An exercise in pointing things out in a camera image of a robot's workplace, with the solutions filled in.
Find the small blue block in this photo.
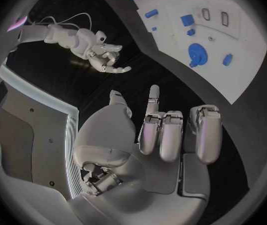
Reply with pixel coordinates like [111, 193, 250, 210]
[221, 53, 234, 67]

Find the glowing light bar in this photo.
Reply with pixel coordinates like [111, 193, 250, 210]
[6, 15, 29, 33]

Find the blue square block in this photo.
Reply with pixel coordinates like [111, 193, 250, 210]
[179, 14, 195, 27]

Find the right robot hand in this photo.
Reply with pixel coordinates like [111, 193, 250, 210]
[87, 43, 133, 74]

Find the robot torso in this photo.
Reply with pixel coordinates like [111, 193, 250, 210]
[0, 63, 85, 201]

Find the white cable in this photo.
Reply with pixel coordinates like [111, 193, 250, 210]
[56, 12, 93, 32]
[32, 15, 81, 30]

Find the white task board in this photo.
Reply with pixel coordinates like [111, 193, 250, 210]
[100, 0, 267, 106]

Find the blue short cylinder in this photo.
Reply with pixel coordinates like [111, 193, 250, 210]
[144, 8, 160, 19]

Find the blue gear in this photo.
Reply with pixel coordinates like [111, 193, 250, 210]
[187, 42, 209, 66]

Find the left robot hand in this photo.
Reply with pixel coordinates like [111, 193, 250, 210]
[66, 84, 224, 225]

